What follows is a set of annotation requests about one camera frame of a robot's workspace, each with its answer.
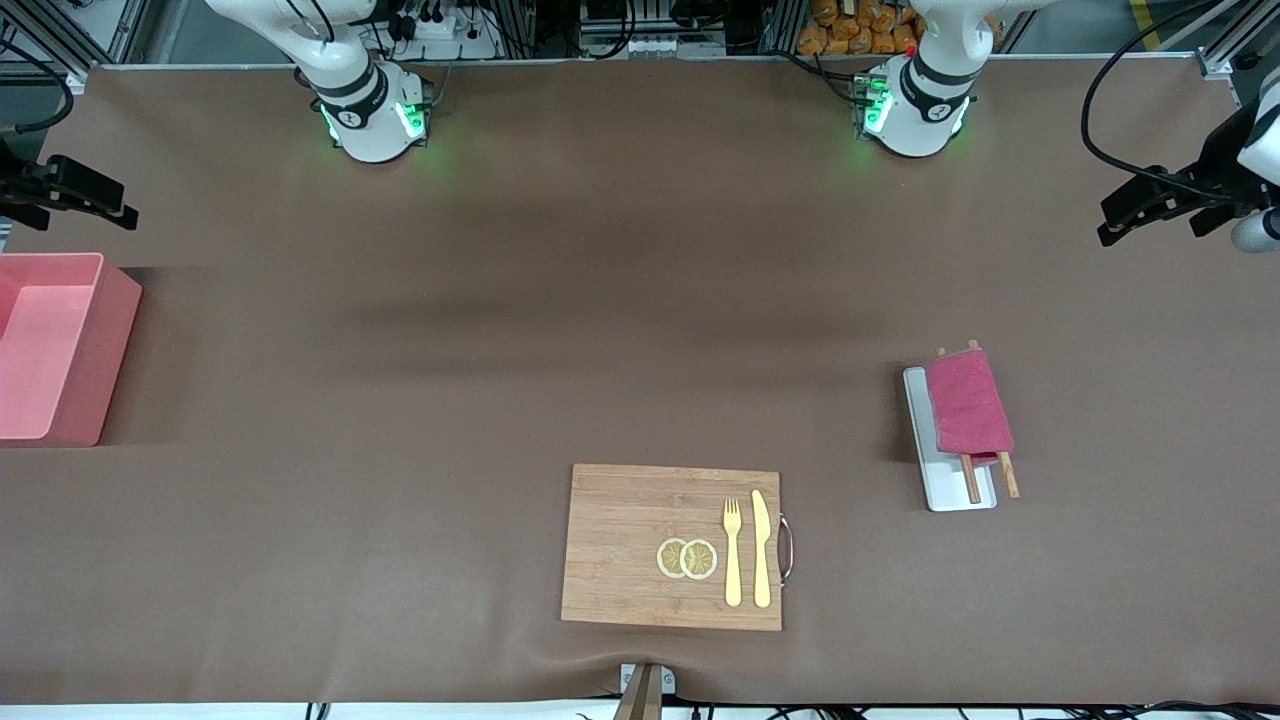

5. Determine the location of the red cloth with grey trim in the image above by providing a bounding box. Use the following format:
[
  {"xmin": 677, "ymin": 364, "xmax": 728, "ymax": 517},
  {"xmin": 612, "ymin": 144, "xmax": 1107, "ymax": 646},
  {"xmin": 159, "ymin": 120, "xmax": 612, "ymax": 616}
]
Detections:
[{"xmin": 925, "ymin": 347, "xmax": 1015, "ymax": 459}]

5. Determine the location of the pink plastic bin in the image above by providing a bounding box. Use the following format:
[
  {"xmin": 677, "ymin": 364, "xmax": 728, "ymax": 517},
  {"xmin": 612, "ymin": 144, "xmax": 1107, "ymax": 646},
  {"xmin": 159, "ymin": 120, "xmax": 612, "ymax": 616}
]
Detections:
[{"xmin": 0, "ymin": 253, "xmax": 143, "ymax": 448}]

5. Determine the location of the white rectangular tray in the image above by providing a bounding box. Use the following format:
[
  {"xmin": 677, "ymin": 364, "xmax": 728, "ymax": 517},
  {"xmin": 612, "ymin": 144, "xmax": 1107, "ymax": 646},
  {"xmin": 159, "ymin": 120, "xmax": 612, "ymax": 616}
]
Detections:
[{"xmin": 903, "ymin": 366, "xmax": 999, "ymax": 513}]

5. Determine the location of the white power strip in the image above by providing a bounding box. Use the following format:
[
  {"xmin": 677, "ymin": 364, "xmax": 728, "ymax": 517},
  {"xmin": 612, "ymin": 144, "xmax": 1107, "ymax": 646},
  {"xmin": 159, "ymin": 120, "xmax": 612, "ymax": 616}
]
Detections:
[{"xmin": 385, "ymin": 0, "xmax": 503, "ymax": 61}]

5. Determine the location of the yellow plastic knife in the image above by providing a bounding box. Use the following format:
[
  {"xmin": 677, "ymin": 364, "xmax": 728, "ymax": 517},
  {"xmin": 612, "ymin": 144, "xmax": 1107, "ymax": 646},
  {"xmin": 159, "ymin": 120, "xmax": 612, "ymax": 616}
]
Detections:
[{"xmin": 751, "ymin": 489, "xmax": 773, "ymax": 609}]

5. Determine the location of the yellow plastic fork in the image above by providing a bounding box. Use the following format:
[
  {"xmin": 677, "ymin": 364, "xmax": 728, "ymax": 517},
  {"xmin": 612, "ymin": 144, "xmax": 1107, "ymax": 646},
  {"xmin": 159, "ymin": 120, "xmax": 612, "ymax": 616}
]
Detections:
[{"xmin": 722, "ymin": 498, "xmax": 744, "ymax": 608}]

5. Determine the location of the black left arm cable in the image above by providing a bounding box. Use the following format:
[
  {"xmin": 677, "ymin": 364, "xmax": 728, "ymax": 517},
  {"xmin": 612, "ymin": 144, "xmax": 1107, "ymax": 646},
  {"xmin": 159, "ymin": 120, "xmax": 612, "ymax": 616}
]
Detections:
[{"xmin": 1080, "ymin": 0, "xmax": 1236, "ymax": 196}]

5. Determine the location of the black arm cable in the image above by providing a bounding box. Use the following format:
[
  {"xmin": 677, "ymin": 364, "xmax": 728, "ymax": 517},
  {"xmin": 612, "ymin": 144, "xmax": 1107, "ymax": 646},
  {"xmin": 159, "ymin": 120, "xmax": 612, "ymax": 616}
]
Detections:
[
  {"xmin": 0, "ymin": 25, "xmax": 77, "ymax": 136},
  {"xmin": 1080, "ymin": 0, "xmax": 1236, "ymax": 196}
]

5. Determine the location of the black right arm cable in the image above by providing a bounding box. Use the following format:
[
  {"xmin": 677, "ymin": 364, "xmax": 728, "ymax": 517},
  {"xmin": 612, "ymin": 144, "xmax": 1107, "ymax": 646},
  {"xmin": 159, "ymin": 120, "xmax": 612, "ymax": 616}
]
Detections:
[{"xmin": 0, "ymin": 25, "xmax": 77, "ymax": 136}]

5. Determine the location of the aluminium frame post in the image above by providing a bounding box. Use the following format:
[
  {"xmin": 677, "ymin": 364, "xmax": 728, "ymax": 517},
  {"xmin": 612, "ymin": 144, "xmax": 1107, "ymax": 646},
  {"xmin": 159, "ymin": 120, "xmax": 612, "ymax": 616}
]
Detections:
[
  {"xmin": 0, "ymin": 0, "xmax": 151, "ymax": 79},
  {"xmin": 1130, "ymin": 0, "xmax": 1280, "ymax": 81}
]

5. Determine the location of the bamboo cutting board with handle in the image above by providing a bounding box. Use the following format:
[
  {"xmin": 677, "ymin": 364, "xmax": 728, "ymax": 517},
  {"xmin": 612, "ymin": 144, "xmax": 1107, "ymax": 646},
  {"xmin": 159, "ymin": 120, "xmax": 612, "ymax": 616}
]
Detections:
[{"xmin": 560, "ymin": 463, "xmax": 796, "ymax": 632}]

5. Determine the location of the wooden camera mount post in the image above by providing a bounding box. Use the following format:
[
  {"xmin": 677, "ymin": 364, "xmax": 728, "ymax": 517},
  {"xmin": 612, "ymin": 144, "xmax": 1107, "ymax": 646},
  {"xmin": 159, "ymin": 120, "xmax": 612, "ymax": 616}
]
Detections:
[{"xmin": 612, "ymin": 663, "xmax": 677, "ymax": 720}]

